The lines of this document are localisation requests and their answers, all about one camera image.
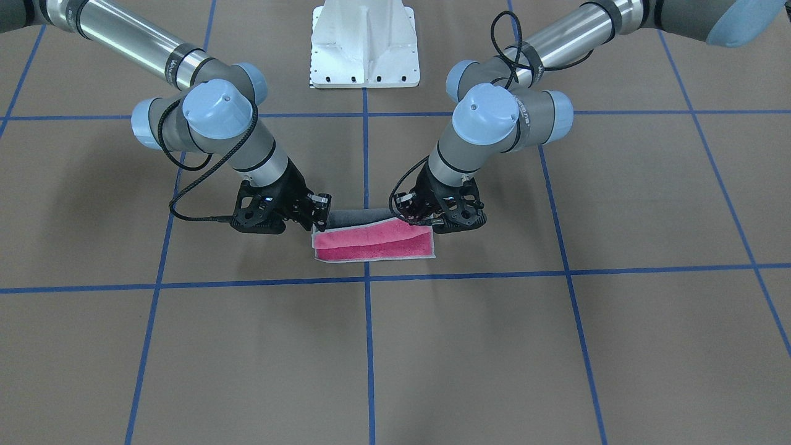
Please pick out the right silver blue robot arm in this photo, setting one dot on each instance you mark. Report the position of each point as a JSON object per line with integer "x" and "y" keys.
{"x": 215, "y": 113}

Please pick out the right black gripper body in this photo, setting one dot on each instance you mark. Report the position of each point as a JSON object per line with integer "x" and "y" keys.
{"x": 292, "y": 193}

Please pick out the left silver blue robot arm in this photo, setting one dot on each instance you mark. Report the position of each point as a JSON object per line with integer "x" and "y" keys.
{"x": 498, "y": 109}

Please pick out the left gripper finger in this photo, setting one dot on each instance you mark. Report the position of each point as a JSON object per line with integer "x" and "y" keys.
{"x": 404, "y": 203}
{"x": 416, "y": 219}

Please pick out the white camera stand pedestal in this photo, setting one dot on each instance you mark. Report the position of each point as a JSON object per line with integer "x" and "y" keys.
{"x": 364, "y": 44}

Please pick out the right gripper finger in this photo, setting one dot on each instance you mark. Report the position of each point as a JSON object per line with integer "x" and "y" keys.
{"x": 321, "y": 203}
{"x": 319, "y": 221}

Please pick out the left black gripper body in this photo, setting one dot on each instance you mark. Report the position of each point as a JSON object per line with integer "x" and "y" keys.
{"x": 427, "y": 187}

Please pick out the pink and grey towel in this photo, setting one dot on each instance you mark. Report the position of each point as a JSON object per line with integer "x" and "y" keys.
{"x": 370, "y": 235}

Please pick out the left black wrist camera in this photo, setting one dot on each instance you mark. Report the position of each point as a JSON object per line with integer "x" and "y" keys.
{"x": 458, "y": 208}

